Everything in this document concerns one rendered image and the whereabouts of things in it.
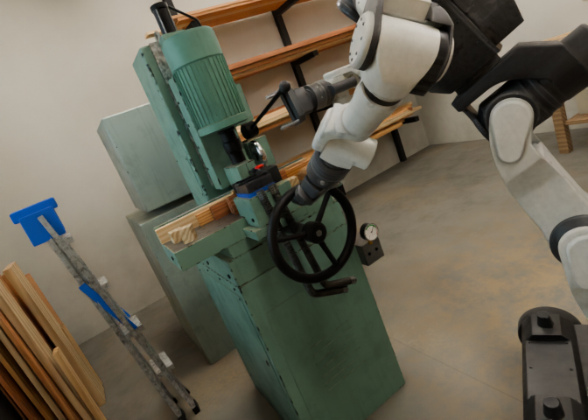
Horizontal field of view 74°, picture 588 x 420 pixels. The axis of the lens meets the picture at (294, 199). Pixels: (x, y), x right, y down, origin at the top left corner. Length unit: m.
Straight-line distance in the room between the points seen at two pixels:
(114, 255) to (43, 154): 0.94
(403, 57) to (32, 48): 3.30
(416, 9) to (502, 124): 0.44
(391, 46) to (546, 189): 0.63
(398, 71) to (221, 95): 0.78
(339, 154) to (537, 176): 0.49
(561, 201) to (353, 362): 0.86
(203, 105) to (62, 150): 2.35
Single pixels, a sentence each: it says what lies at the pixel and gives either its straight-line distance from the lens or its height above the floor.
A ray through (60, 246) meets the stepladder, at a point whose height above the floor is 0.97.
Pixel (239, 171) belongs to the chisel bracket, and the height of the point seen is 1.02.
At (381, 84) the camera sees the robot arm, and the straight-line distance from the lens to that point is 0.59.
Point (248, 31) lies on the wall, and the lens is 4.09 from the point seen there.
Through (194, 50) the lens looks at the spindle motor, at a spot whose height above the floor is 1.41.
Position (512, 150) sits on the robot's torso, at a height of 0.89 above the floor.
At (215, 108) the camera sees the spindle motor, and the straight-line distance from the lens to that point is 1.27.
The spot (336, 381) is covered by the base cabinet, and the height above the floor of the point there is 0.22.
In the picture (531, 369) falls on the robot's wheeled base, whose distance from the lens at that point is 1.45.
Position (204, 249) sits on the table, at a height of 0.87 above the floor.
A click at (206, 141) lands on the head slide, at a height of 1.14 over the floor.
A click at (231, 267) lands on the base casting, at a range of 1.20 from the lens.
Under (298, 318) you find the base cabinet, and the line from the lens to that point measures 1.34.
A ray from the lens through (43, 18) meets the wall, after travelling 3.74.
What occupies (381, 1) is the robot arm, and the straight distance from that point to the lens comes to 0.60.
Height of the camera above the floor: 1.17
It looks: 14 degrees down
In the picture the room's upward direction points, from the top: 22 degrees counter-clockwise
